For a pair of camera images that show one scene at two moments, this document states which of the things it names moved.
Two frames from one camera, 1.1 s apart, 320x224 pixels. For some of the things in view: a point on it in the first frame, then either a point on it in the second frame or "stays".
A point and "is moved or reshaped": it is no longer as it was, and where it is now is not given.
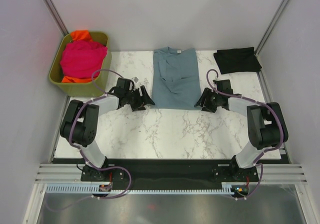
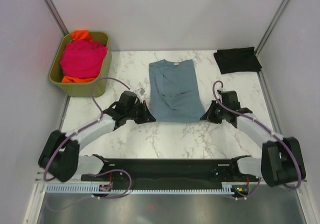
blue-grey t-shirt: x=176 y=79 is moved or reshaped
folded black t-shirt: x=237 y=60 stays
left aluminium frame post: x=51 y=9 stays
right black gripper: x=207 y=107 → x=209 y=115
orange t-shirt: x=78 y=35 stays
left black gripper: x=142 y=101 → x=146 y=116
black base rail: x=168 y=174 stays
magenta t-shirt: x=80 y=58 stays
